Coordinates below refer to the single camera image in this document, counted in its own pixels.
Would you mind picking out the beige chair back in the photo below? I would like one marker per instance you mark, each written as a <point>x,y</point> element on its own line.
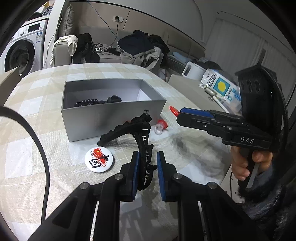
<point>9,81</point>

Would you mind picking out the white wall socket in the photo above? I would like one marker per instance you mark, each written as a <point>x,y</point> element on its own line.
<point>118,19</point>

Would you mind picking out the white washing machine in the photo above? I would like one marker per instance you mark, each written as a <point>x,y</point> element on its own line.
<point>25,49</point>

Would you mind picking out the lemon tissue pack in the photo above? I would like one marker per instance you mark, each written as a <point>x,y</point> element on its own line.
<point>224,89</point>

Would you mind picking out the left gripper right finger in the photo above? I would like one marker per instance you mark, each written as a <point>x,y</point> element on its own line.
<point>164,174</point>

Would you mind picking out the black jacket on armrest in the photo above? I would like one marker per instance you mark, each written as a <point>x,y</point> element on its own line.
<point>85,50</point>

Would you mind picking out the black hair claw clip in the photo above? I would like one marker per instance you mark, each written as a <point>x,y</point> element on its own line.
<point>136,125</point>

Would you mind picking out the grey open cardboard box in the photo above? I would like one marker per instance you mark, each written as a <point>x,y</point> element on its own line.
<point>85,118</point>

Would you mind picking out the black toothed hair clip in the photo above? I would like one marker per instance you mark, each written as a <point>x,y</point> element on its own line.
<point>145,168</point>

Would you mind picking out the round white china badge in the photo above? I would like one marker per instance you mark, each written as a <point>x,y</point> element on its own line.
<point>98,159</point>

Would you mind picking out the white electric kettle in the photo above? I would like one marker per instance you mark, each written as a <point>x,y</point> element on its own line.
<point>193,71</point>

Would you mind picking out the black hair scrunchie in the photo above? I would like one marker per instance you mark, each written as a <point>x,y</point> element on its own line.
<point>112,99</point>

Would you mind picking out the pile of dark clothes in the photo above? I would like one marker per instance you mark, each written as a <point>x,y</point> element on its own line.
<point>141,49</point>

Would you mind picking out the white curtain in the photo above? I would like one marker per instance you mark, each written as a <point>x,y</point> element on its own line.
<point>235,48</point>

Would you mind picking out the grey striped cushion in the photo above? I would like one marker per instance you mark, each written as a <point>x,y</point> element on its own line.
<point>66,27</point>

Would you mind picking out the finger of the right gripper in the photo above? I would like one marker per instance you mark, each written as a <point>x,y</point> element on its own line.
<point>195,113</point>
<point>199,121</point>

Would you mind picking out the white cloth on armrest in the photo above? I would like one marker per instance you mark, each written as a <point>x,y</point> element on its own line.
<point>63,50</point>

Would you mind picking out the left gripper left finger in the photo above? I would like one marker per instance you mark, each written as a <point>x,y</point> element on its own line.
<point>131,177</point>

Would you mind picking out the grey sofa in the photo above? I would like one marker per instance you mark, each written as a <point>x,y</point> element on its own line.
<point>107,54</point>

